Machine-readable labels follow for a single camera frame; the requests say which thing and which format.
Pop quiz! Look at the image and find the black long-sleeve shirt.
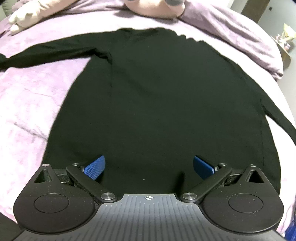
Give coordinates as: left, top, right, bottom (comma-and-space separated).
1, 28, 295, 195

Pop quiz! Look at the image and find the purple bed sheet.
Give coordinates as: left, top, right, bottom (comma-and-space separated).
1, 11, 294, 219

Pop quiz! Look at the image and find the purple duvet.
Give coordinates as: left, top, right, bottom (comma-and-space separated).
180, 1, 283, 81

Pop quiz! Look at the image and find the paper flower bouquet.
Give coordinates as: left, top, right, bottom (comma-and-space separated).
275, 23, 296, 51

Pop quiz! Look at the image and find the pink plush toy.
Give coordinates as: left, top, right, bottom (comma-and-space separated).
9, 0, 185, 35

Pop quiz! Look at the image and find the dark wooden door frame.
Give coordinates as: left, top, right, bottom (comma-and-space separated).
241, 0, 270, 23

